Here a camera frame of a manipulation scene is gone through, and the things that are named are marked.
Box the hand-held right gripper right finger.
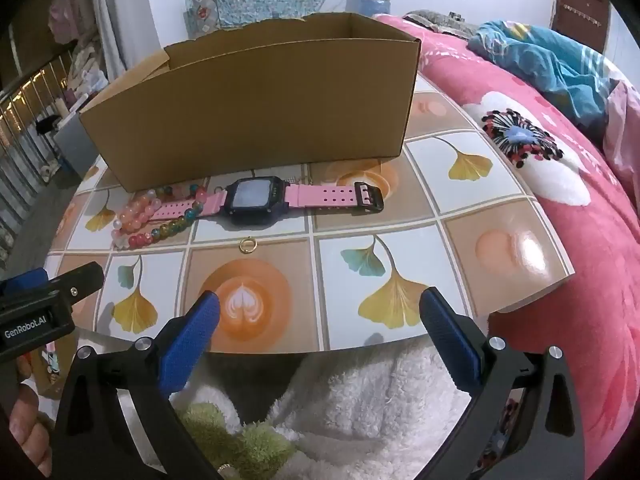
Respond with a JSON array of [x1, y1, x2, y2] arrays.
[[419, 286, 587, 480]]

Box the grey patterned cloth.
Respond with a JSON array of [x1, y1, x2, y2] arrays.
[[405, 9, 476, 37]]

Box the white fluffy garment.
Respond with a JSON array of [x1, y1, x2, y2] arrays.
[[185, 335, 481, 480]]

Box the grey storage box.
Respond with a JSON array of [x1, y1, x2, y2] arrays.
[[54, 120, 99, 179]]

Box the light pink cloth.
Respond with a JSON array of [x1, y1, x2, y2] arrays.
[[602, 80, 640, 173]]

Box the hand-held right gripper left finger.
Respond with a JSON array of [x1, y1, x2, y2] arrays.
[[51, 290, 222, 480]]

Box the person's left hand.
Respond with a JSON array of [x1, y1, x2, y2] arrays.
[[7, 382, 56, 478]]

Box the pink floral blanket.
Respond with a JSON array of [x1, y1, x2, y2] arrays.
[[372, 12, 640, 480]]

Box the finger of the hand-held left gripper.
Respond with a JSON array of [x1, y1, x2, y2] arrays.
[[0, 268, 50, 299], [47, 262, 106, 306]]

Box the multicoloured bead bracelet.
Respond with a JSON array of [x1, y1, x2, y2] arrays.
[[127, 184, 210, 250]]

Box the pink bead bracelet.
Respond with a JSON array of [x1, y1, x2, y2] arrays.
[[111, 189, 163, 252]]

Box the brown door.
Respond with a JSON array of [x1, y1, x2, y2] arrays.
[[550, 0, 612, 56]]

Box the hanging pink clothes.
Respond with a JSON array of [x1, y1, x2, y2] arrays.
[[47, 0, 92, 46]]

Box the pile of pale clothes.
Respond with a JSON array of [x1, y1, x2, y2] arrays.
[[64, 42, 109, 111]]

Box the blue floral blanket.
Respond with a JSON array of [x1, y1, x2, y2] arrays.
[[467, 20, 621, 128]]

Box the pink strap smartwatch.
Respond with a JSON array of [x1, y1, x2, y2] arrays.
[[145, 176, 385, 226]]

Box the brown cardboard box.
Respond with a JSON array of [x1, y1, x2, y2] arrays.
[[79, 11, 422, 194]]

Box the green fluffy cloth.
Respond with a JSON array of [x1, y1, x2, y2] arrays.
[[177, 402, 296, 480]]

